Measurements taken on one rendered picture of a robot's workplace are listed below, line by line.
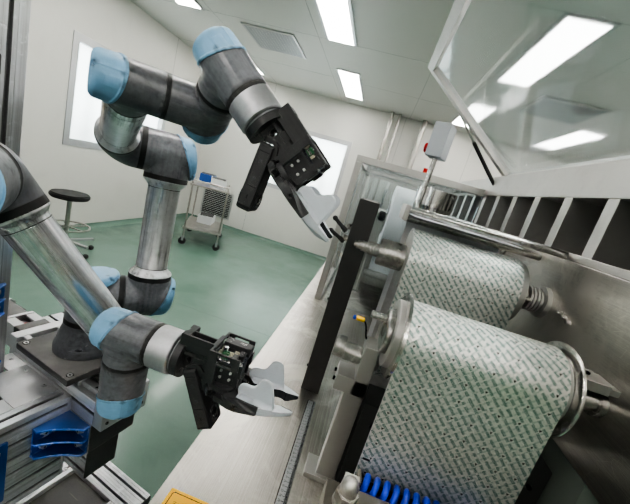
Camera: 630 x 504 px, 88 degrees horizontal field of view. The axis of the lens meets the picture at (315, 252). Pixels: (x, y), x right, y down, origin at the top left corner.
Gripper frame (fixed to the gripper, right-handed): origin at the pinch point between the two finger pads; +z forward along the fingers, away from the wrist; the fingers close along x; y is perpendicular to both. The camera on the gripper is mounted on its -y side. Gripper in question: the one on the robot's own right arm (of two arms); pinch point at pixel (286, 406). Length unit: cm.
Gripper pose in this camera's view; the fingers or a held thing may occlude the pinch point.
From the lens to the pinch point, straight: 60.2
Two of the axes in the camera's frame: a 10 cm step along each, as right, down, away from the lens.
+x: 1.8, -1.7, 9.7
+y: 2.7, -9.4, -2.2
